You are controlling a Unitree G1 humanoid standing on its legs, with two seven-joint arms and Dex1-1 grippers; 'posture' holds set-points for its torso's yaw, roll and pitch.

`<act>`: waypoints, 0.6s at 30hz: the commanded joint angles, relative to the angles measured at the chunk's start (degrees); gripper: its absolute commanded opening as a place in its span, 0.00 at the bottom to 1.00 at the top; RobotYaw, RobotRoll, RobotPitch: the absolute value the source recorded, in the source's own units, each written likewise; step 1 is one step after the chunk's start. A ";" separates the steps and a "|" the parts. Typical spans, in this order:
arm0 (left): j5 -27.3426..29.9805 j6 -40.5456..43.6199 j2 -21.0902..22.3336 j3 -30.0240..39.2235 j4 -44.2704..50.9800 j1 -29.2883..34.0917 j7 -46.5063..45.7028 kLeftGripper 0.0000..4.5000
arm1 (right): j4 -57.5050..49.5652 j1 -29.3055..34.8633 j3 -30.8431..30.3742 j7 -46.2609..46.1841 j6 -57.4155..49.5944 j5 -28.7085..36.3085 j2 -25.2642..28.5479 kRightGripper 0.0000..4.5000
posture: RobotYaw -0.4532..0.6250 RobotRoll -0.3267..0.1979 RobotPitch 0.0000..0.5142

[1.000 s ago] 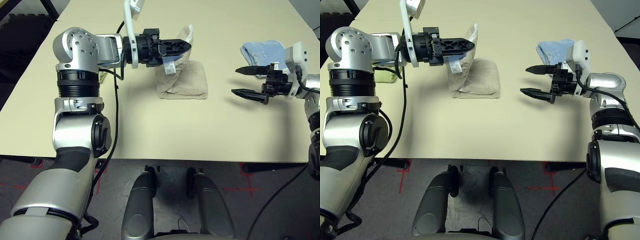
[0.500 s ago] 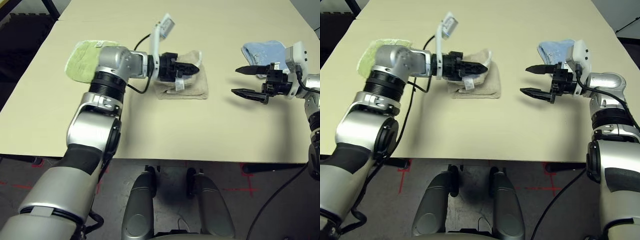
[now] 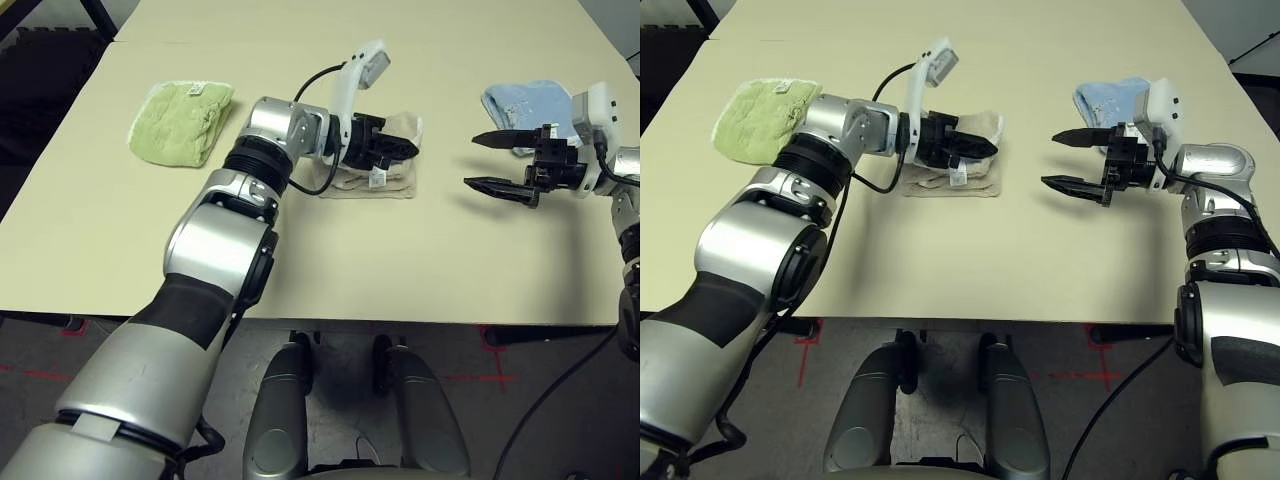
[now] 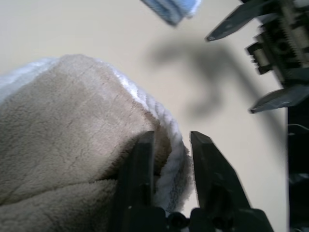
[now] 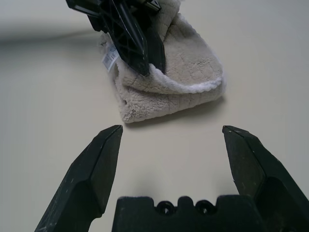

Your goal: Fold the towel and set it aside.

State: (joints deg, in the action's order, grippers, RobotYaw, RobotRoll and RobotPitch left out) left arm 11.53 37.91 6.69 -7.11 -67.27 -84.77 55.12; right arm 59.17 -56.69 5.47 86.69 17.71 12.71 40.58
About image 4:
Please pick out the folded blue towel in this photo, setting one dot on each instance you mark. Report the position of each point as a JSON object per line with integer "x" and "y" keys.
{"x": 169, "y": 9}

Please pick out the beige towel with white trim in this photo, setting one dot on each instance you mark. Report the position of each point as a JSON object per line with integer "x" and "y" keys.
{"x": 60, "y": 120}

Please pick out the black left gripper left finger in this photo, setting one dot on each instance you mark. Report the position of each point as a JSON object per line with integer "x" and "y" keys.
{"x": 140, "y": 174}

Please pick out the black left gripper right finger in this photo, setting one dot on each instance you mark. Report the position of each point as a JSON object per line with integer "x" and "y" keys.
{"x": 212, "y": 174}

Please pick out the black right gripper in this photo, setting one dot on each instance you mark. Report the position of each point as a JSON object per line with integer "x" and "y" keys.
{"x": 285, "y": 41}

